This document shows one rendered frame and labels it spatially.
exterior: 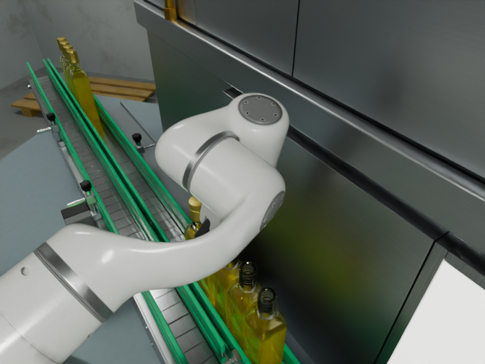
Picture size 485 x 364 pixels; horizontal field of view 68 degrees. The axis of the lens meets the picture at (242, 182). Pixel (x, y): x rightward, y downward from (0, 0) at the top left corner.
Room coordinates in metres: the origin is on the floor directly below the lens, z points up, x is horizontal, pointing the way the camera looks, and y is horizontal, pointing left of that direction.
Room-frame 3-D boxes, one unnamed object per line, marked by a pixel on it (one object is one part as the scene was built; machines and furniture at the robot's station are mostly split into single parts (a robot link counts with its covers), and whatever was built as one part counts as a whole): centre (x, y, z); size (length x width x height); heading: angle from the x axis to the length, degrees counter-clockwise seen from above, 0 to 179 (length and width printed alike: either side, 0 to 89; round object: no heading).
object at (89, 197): (0.75, 0.45, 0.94); 0.07 x 0.04 x 0.13; 123
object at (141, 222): (1.07, 0.52, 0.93); 1.75 x 0.01 x 0.08; 33
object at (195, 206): (0.52, 0.09, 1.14); 0.04 x 0.04 x 0.04
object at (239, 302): (0.38, -0.01, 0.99); 0.06 x 0.06 x 0.21; 34
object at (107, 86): (3.21, 1.46, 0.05); 1.15 x 0.79 x 0.10; 73
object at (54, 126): (1.13, 0.70, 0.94); 0.07 x 0.04 x 0.13; 123
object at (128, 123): (1.06, 0.31, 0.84); 0.95 x 0.09 x 0.11; 33
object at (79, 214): (0.83, 0.53, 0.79); 0.08 x 0.08 x 0.08; 33
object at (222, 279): (0.42, 0.02, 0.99); 0.06 x 0.06 x 0.21; 34
